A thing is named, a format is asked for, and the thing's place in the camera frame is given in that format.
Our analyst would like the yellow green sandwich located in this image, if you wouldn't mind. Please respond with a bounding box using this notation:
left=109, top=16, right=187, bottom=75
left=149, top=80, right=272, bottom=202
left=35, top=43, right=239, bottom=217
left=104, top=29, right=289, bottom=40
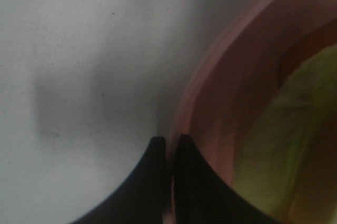
left=233, top=45, right=336, bottom=223

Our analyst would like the pink round plate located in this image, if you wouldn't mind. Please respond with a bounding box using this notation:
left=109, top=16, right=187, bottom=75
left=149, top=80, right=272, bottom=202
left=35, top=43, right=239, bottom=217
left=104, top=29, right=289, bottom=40
left=164, top=0, right=336, bottom=223

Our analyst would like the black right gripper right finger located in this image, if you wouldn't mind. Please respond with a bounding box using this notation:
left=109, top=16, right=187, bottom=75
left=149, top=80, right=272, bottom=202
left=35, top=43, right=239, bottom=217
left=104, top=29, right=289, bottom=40
left=173, top=134, right=277, bottom=224

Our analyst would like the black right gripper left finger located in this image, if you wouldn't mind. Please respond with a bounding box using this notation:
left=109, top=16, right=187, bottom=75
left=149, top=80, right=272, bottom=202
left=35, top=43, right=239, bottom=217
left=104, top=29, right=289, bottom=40
left=73, top=137, right=168, bottom=223

